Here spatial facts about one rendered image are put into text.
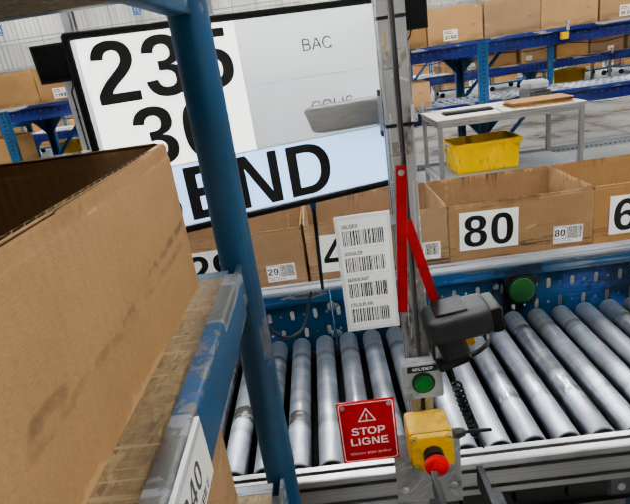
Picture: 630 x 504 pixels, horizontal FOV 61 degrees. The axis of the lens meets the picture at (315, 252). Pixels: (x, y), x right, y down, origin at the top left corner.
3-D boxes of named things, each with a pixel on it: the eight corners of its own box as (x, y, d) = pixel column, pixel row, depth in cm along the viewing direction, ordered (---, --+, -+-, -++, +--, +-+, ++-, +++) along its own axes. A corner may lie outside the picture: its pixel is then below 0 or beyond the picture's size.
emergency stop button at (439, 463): (426, 481, 85) (424, 461, 84) (421, 461, 90) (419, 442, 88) (451, 478, 85) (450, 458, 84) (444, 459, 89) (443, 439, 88)
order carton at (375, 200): (310, 283, 150) (301, 226, 144) (310, 247, 178) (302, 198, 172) (451, 264, 149) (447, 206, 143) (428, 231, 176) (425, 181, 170)
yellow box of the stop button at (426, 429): (414, 480, 88) (411, 445, 86) (405, 444, 96) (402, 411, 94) (503, 469, 88) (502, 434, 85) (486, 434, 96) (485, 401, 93)
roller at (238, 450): (222, 499, 104) (216, 479, 102) (249, 356, 153) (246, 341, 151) (247, 495, 104) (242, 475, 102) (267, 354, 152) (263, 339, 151)
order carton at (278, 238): (172, 301, 152) (157, 245, 146) (193, 263, 179) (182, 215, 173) (309, 283, 150) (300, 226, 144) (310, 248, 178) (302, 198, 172)
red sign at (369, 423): (344, 464, 96) (335, 404, 91) (344, 460, 97) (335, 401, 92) (433, 453, 95) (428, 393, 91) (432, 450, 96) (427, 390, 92)
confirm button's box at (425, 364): (404, 403, 89) (401, 368, 87) (401, 392, 92) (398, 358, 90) (445, 398, 89) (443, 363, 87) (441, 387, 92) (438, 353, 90)
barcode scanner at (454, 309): (513, 360, 83) (503, 301, 79) (438, 378, 84) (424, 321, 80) (499, 339, 89) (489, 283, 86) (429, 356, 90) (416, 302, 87)
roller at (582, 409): (593, 455, 101) (594, 434, 99) (501, 325, 150) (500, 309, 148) (620, 452, 101) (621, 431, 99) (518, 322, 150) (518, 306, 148)
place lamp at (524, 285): (510, 305, 144) (509, 281, 142) (508, 303, 146) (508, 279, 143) (536, 301, 144) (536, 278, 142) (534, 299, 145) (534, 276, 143)
